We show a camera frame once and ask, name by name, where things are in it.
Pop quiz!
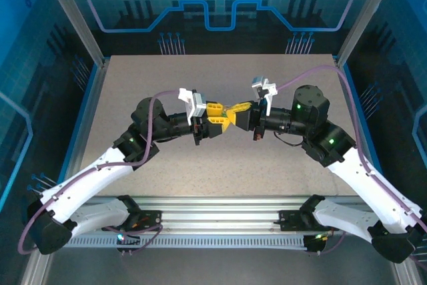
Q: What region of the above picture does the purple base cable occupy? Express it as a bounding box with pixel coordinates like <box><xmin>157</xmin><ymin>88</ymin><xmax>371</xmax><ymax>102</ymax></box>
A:
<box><xmin>319</xmin><ymin>230</ymin><xmax>348</xmax><ymax>256</ymax></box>
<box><xmin>103</xmin><ymin>224</ymin><xmax>164</xmax><ymax>256</ymax></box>

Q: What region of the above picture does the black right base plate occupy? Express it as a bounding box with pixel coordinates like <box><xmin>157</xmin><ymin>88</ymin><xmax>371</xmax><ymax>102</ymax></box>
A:
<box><xmin>279</xmin><ymin>210</ymin><xmax>322</xmax><ymax>233</ymax></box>

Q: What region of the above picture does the aluminium front frame beam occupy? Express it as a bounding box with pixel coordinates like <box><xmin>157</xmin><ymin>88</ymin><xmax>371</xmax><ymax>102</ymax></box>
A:
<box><xmin>71</xmin><ymin>194</ymin><xmax>371</xmax><ymax>236</ymax></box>

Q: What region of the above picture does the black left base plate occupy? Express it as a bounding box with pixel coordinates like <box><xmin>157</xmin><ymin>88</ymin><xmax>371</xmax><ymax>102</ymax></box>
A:
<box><xmin>131</xmin><ymin>210</ymin><xmax>163</xmax><ymax>232</ymax></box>

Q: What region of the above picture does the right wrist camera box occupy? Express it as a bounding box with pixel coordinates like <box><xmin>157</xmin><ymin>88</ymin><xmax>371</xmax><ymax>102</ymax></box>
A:
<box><xmin>250</xmin><ymin>75</ymin><xmax>280</xmax><ymax>116</ymax></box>

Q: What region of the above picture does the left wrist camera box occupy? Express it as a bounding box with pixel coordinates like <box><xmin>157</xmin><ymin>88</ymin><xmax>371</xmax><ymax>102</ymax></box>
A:
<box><xmin>177</xmin><ymin>87</ymin><xmax>209</xmax><ymax>126</ymax></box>

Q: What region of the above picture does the aluminium corner post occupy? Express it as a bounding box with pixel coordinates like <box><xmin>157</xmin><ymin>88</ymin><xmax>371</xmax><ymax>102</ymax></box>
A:
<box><xmin>334</xmin><ymin>0</ymin><xmax>403</xmax><ymax>67</ymax></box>
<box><xmin>36</xmin><ymin>0</ymin><xmax>109</xmax><ymax>67</ymax></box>

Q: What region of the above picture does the aluminium side rail blue trim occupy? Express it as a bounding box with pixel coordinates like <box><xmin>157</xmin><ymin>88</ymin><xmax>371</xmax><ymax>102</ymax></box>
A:
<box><xmin>55</xmin><ymin>59</ymin><xmax>111</xmax><ymax>199</ymax></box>
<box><xmin>334</xmin><ymin>57</ymin><xmax>388</xmax><ymax>192</ymax></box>

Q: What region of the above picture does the blue printed side panel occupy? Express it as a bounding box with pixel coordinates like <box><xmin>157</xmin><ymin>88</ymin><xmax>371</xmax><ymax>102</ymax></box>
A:
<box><xmin>0</xmin><ymin>0</ymin><xmax>98</xmax><ymax>214</ymax></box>
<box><xmin>345</xmin><ymin>0</ymin><xmax>427</xmax><ymax>229</ymax></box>

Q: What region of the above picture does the grey slotted cable duct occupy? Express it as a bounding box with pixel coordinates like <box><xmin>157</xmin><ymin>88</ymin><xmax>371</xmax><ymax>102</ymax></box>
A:
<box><xmin>63</xmin><ymin>235</ymin><xmax>310</xmax><ymax>250</ymax></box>

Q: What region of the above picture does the black controller board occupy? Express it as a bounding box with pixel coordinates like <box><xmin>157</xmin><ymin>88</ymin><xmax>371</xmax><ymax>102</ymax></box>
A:
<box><xmin>115</xmin><ymin>232</ymin><xmax>141</xmax><ymax>254</ymax></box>
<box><xmin>302</xmin><ymin>233</ymin><xmax>330</xmax><ymax>254</ymax></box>

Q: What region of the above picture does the grey front panel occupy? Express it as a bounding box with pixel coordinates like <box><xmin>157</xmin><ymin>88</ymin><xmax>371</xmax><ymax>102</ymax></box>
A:
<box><xmin>39</xmin><ymin>246</ymin><xmax>401</xmax><ymax>285</ymax></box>

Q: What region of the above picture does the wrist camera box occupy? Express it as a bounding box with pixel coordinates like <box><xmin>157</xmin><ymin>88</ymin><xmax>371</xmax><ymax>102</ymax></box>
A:
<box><xmin>250</xmin><ymin>75</ymin><xmax>280</xmax><ymax>116</ymax></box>
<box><xmin>177</xmin><ymin>87</ymin><xmax>209</xmax><ymax>126</ymax></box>

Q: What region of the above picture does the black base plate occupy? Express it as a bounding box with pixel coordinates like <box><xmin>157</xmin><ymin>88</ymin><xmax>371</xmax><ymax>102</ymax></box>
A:
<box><xmin>131</xmin><ymin>210</ymin><xmax>163</xmax><ymax>232</ymax></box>
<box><xmin>279</xmin><ymin>210</ymin><xmax>322</xmax><ymax>233</ymax></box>

